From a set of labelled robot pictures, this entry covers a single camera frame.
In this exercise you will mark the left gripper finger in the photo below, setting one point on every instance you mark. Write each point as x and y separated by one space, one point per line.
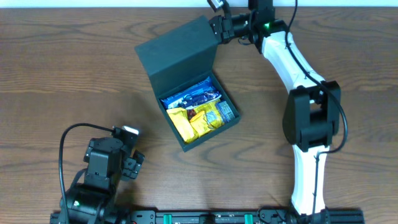
139 159
128 172

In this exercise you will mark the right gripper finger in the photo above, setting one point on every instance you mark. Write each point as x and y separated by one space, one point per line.
217 27
227 29

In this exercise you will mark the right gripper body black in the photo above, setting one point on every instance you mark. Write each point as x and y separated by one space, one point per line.
244 22

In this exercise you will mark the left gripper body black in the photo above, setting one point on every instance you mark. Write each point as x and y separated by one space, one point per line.
131 165

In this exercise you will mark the black gift box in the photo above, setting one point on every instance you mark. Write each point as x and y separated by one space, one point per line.
178 59

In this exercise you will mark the yellow snack bar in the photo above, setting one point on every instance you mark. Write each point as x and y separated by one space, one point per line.
180 120

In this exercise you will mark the blue cookie wrapper bar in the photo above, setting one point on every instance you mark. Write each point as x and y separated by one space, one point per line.
200 87

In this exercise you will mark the red snack packet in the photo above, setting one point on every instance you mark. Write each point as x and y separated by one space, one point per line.
191 114

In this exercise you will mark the small yellow orange snack packet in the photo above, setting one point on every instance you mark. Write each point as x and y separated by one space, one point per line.
200 124

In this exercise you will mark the small blue card box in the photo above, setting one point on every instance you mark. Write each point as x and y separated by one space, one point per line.
225 111

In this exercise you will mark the purple chocolate bar wrapper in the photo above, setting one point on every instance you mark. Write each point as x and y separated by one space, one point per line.
191 101

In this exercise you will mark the large yellow Hacks candy bag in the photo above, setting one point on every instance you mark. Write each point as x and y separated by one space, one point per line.
213 116

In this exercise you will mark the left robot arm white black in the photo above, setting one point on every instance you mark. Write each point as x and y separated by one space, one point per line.
92 193

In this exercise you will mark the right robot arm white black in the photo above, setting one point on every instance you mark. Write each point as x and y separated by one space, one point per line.
313 111

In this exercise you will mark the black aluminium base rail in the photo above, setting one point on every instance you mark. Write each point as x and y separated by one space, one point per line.
264 216

